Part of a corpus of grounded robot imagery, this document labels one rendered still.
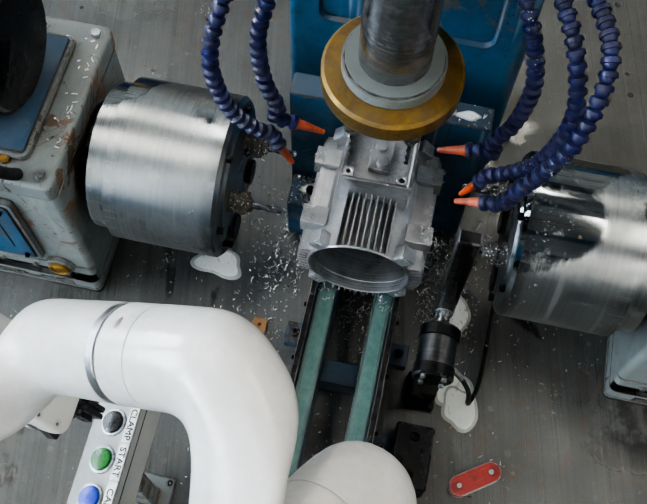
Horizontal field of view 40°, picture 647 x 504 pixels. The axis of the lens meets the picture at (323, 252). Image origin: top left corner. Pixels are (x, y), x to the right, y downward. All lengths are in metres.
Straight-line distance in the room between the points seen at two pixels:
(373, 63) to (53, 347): 0.50
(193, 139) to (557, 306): 0.56
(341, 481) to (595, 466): 0.85
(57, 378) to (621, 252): 0.77
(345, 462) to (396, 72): 0.49
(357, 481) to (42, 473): 0.86
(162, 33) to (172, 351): 1.22
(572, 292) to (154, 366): 0.72
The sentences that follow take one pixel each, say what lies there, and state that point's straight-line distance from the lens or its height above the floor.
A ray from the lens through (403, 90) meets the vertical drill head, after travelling 1.09.
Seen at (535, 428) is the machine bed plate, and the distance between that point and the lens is 1.53.
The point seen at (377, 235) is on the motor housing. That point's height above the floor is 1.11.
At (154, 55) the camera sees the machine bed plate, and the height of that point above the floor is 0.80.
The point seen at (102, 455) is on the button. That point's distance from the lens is 1.23.
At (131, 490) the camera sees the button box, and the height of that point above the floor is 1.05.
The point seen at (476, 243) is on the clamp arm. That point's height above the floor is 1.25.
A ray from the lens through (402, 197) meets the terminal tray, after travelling 1.28.
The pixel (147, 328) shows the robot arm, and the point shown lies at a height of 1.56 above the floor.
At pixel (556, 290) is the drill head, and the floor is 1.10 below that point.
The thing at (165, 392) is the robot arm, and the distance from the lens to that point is 0.72.
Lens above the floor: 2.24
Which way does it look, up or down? 66 degrees down
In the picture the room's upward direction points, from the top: 2 degrees clockwise
